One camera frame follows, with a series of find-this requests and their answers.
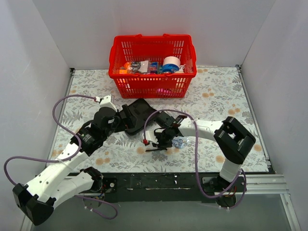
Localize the black zippered tool case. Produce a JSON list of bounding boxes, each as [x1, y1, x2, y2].
[[125, 98, 175, 136]]

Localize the silver hair scissors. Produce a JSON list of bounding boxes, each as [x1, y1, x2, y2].
[[172, 137, 190, 149]]

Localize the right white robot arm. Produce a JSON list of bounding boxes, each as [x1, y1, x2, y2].
[[146, 115, 256, 191]]

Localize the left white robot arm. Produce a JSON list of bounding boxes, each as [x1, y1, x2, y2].
[[13, 104, 136, 226]]

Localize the orange small box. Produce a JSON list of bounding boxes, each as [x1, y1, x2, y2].
[[119, 67, 128, 75]]

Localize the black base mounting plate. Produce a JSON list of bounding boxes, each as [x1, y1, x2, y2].
[[76, 172, 245, 203]]

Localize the colourful packaged item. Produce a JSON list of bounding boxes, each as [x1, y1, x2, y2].
[[148, 62, 161, 75]]

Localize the floral patterned table mat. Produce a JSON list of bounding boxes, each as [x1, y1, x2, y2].
[[49, 66, 259, 173]]

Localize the red plastic shopping basket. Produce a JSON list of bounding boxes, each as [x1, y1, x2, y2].
[[108, 34, 197, 98]]

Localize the white tape roll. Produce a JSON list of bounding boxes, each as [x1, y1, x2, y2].
[[162, 56, 180, 73]]

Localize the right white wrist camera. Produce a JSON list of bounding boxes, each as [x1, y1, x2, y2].
[[141, 130, 158, 146]]

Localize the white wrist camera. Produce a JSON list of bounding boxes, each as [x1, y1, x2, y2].
[[94, 95, 117, 111], [141, 130, 158, 146]]

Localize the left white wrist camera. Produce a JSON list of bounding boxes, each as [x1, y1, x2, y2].
[[94, 95, 117, 111]]

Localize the aluminium frame rail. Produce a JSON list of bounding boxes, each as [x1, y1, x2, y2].
[[60, 175, 289, 196]]

